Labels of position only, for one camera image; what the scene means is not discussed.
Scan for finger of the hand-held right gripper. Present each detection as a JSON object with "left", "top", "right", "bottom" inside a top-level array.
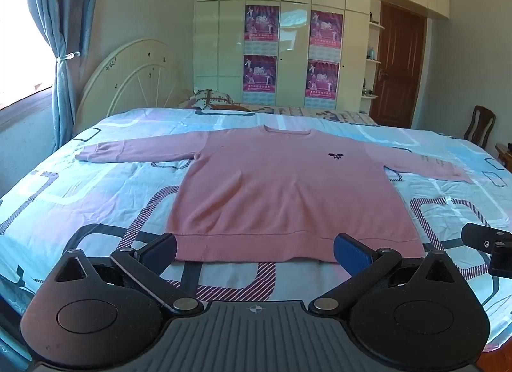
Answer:
[{"left": 461, "top": 223, "right": 512, "bottom": 277}]

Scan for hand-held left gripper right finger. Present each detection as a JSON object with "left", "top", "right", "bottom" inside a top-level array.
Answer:
[{"left": 309, "top": 233, "right": 460, "bottom": 315}]

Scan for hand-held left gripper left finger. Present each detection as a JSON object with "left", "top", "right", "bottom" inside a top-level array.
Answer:
[{"left": 54, "top": 233, "right": 204, "bottom": 315}]

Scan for pink sweater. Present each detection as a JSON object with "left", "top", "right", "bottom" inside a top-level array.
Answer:
[{"left": 75, "top": 125, "right": 475, "bottom": 264}]

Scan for wooden side table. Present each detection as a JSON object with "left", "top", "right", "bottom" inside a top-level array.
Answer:
[{"left": 495, "top": 142, "right": 512, "bottom": 173}]

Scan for patterned blue pink bedsheet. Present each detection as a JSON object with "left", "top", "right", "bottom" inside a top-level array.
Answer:
[{"left": 0, "top": 108, "right": 512, "bottom": 357}]

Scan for dark wooden chair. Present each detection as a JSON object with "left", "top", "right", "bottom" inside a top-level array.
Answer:
[{"left": 464, "top": 105, "right": 497, "bottom": 146}]

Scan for floral quilt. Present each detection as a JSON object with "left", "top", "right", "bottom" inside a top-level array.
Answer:
[{"left": 240, "top": 104, "right": 379, "bottom": 127}]

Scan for patterned pillow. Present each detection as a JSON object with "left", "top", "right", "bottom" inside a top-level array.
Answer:
[{"left": 191, "top": 89, "right": 235, "bottom": 111}]

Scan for cream round headboard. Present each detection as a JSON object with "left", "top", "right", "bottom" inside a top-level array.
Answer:
[{"left": 75, "top": 39, "right": 180, "bottom": 125}]

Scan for brown wooden door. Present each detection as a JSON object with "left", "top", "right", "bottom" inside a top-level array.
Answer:
[{"left": 369, "top": 1, "right": 427, "bottom": 129}]

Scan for cream corner shelves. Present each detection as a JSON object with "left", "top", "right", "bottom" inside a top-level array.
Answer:
[{"left": 360, "top": 0, "right": 385, "bottom": 113}]

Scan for window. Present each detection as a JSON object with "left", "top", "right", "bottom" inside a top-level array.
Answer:
[{"left": 0, "top": 0, "right": 54, "bottom": 117}]

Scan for blue curtain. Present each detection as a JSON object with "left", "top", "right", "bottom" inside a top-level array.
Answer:
[{"left": 24, "top": 0, "right": 100, "bottom": 153}]

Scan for pink wall poster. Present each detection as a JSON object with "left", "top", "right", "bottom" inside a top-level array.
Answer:
[
  {"left": 306, "top": 59, "right": 340, "bottom": 109},
  {"left": 243, "top": 55, "right": 277, "bottom": 104},
  {"left": 245, "top": 5, "right": 279, "bottom": 53},
  {"left": 310, "top": 10, "right": 344, "bottom": 61}
]

